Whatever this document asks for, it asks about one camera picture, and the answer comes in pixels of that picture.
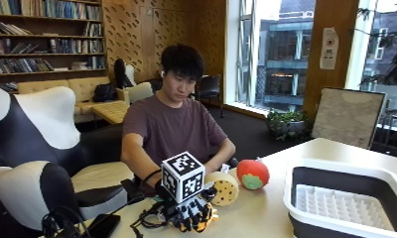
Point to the orange striped plush toy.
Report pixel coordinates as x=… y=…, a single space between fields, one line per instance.
x=206 y=216

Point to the yellow round spotted plush toy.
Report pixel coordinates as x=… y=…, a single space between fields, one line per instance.
x=226 y=190

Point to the white marker cube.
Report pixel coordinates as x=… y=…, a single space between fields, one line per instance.
x=182 y=178

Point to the red strawberry plush toy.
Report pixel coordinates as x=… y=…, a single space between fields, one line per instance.
x=250 y=170

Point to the black smartphone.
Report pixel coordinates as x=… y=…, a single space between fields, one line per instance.
x=101 y=226

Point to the person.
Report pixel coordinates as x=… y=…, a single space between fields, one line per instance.
x=171 y=129

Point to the white and grey dish rack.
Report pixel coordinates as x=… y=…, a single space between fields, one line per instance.
x=320 y=177

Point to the potted green plant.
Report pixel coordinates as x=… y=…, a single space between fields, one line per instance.
x=287 y=124

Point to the black side chair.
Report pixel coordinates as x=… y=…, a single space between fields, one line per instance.
x=209 y=86

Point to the tan tufted ottoman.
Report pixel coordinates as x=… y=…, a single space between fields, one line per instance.
x=112 y=111

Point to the large white and black armchair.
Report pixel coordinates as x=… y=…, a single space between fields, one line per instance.
x=26 y=188
x=38 y=119

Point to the white earbud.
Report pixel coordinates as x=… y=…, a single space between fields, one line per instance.
x=161 y=74

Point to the black backpack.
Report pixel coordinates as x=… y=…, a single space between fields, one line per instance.
x=104 y=92

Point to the grey framed board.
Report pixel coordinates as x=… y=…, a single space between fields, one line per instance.
x=347 y=117

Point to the small white and black armchair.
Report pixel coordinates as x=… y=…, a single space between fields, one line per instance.
x=120 y=74

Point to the tan tufted sofa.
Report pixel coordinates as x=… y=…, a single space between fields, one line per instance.
x=81 y=86

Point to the white paper notice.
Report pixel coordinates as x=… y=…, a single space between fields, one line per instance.
x=328 y=49

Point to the rows of books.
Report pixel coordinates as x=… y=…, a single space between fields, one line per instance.
x=17 y=65

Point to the wooden bookshelf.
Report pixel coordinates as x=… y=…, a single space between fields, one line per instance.
x=45 y=34

